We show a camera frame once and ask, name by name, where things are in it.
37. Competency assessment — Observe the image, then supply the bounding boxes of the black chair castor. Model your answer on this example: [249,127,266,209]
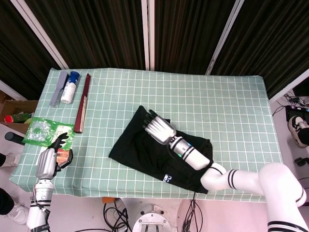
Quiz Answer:
[294,157,309,167]

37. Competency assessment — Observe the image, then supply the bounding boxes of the black cylinder handle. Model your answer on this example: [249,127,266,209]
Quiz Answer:
[4,131,26,145]

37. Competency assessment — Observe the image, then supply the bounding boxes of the green plastic packet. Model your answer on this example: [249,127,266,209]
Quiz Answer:
[22,116,76,148]

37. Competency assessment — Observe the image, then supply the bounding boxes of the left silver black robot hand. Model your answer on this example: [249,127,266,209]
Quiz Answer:
[35,132,74,181]

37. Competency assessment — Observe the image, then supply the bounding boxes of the black and white sneaker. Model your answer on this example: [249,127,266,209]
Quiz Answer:
[287,115,309,148]

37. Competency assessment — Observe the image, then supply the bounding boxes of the brown printed card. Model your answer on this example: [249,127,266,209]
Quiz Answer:
[40,146,73,167]

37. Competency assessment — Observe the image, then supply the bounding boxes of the black trouser leg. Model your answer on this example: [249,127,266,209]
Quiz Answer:
[298,125,309,146]
[0,188,15,216]

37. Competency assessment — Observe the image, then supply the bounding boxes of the black electronic box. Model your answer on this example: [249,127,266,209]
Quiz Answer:
[286,105,309,121]

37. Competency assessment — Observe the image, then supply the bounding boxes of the cardboard box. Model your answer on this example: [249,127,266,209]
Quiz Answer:
[0,99,39,135]

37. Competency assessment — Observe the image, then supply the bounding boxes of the green checked tablecloth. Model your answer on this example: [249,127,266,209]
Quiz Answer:
[9,67,290,203]

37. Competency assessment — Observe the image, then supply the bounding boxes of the hanging black cables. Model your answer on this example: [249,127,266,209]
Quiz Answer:
[182,193,202,232]

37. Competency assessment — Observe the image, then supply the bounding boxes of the white bottle with blue cap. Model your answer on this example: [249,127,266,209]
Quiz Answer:
[60,71,81,105]

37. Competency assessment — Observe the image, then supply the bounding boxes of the long dark red box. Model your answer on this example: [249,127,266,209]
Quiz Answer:
[73,72,92,134]

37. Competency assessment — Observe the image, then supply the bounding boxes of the green toy vegetable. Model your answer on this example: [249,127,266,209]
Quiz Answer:
[13,112,34,123]

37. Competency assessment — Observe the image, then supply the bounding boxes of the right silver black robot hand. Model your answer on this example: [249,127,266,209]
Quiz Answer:
[142,109,176,145]

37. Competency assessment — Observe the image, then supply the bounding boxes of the dark curtain partition panel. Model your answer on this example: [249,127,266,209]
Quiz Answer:
[24,0,147,71]
[210,0,309,100]
[149,0,239,74]
[0,0,61,100]

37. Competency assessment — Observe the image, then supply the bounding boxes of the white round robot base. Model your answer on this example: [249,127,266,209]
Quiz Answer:
[131,204,174,232]

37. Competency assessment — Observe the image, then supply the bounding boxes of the black cable bundle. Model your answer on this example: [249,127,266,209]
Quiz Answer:
[103,202,133,232]

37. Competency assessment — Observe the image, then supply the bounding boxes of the black T-shirt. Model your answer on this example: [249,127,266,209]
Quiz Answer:
[108,105,214,194]

